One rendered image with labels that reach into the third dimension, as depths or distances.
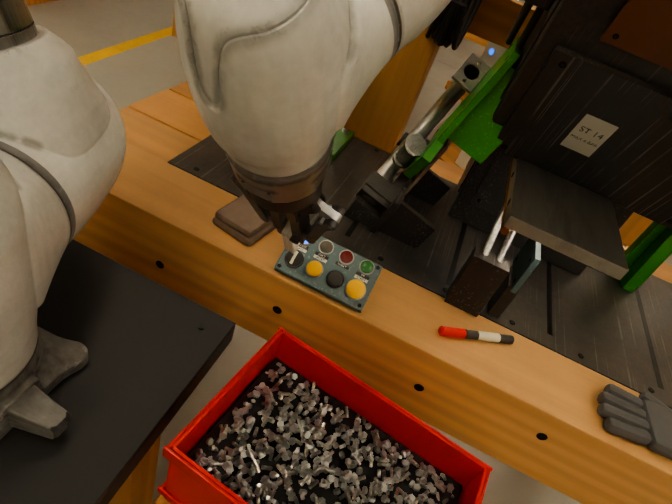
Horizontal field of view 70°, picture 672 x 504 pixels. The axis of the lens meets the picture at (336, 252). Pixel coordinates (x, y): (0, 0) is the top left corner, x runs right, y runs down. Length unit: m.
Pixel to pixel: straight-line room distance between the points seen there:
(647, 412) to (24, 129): 0.89
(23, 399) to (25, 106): 0.28
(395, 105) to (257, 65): 0.96
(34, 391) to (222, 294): 0.35
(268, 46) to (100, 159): 0.38
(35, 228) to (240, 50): 0.29
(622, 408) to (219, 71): 0.76
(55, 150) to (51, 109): 0.04
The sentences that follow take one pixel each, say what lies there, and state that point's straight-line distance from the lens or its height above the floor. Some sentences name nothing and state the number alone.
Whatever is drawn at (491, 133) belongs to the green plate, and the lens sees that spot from 0.81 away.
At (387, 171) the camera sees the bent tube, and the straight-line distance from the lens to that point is 0.90.
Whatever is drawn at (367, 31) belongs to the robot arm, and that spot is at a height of 1.33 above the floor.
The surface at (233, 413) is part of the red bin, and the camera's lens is 0.62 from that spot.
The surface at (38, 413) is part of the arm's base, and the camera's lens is 0.57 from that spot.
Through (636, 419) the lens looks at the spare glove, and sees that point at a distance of 0.87.
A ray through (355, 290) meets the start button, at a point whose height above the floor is 0.93.
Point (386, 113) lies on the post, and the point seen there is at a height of 0.97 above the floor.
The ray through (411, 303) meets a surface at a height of 0.90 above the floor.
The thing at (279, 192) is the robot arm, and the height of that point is 1.19.
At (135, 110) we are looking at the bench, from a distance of 1.13.
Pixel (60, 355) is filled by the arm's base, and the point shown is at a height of 0.91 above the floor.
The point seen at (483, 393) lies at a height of 0.88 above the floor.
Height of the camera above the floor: 1.41
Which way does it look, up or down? 38 degrees down
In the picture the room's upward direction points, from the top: 22 degrees clockwise
